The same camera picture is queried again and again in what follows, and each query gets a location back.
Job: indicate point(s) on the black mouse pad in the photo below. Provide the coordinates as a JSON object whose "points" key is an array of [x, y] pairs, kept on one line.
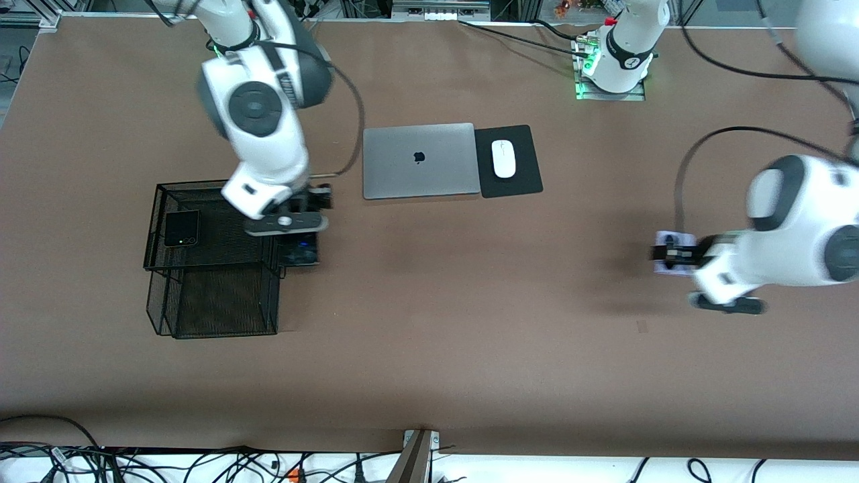
{"points": [[527, 161]]}

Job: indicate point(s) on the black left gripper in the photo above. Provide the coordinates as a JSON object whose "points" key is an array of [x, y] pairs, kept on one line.
{"points": [[698, 253]]}

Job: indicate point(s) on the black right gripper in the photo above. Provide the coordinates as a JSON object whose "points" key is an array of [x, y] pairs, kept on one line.
{"points": [[310, 199]]}

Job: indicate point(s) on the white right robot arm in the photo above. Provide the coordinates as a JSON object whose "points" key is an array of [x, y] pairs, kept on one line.
{"points": [[262, 134]]}

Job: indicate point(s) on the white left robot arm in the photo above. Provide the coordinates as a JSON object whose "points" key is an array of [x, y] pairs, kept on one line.
{"points": [[792, 228]]}

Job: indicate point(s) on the grey power strip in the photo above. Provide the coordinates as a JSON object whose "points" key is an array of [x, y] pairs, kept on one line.
{"points": [[439, 13]]}

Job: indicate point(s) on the lavender flip phone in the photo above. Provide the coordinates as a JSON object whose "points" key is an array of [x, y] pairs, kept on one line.
{"points": [[671, 236]]}

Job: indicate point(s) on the white computer mouse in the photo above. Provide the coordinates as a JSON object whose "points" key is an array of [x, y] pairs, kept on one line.
{"points": [[503, 161]]}

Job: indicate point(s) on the silver closed laptop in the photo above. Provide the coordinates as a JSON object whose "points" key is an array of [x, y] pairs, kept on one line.
{"points": [[402, 174]]}

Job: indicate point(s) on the black flip phone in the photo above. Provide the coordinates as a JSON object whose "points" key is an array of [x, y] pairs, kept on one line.
{"points": [[182, 228]]}

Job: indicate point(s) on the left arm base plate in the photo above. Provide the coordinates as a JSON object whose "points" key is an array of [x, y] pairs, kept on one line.
{"points": [[634, 94]]}

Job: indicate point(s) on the black slab smartphone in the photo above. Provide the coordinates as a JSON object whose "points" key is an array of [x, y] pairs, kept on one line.
{"points": [[298, 255]]}

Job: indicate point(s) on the grey camera stand post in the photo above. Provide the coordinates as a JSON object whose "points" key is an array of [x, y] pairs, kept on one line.
{"points": [[413, 463]]}

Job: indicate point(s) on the aluminium frame rail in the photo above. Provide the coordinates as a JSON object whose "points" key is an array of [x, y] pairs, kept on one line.
{"points": [[47, 20]]}

